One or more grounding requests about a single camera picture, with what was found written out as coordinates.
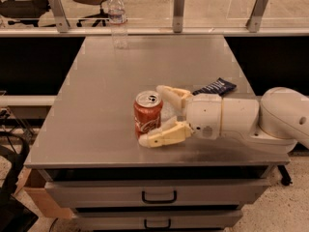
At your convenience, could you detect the black drawer handle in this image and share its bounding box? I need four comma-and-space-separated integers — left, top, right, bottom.
143, 218, 172, 230
141, 190, 178, 205

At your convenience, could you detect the right metal bracket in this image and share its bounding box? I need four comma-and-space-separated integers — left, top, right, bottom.
246, 0, 268, 33

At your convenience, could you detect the grey drawer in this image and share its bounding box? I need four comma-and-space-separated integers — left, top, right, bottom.
75, 210, 242, 231
45, 179, 269, 209

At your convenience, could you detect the blue snack bag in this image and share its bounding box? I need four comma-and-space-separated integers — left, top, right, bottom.
193, 77, 237, 96

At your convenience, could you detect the black upper drawer handle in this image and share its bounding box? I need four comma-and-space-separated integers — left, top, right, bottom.
141, 190, 178, 205

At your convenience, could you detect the middle metal bracket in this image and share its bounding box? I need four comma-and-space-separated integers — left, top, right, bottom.
172, 0, 184, 33

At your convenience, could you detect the black lower drawer handle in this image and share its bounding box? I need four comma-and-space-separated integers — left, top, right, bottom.
143, 218, 172, 230

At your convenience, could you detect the upper grey drawer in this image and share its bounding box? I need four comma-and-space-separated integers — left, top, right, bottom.
45, 179, 269, 209

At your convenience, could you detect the cardboard box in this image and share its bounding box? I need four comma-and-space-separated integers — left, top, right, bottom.
14, 168, 72, 219

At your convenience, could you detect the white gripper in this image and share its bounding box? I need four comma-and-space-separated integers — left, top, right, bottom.
138, 85, 222, 148

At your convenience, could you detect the black cables left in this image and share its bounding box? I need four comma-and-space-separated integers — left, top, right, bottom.
0, 108, 32, 232

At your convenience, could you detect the clear plastic water bottle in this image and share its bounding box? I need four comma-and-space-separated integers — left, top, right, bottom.
108, 0, 128, 49

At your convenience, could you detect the black caster wheel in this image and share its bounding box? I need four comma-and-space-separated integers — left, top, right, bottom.
278, 165, 292, 186

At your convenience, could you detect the red coke can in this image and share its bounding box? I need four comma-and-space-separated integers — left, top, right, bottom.
133, 91, 163, 137

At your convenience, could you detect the left metal bracket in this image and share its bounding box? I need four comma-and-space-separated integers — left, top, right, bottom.
48, 0, 70, 33

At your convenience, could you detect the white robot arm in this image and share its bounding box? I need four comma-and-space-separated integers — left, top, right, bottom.
138, 85, 309, 154

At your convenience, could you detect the lower grey drawer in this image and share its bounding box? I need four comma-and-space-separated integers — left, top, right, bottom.
75, 210, 242, 231

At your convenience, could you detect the metal bracket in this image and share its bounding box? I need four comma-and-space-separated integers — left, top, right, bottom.
172, 0, 184, 33
48, 0, 70, 33
246, 0, 268, 33

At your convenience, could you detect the black office chair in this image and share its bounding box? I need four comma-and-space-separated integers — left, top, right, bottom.
0, 0, 50, 27

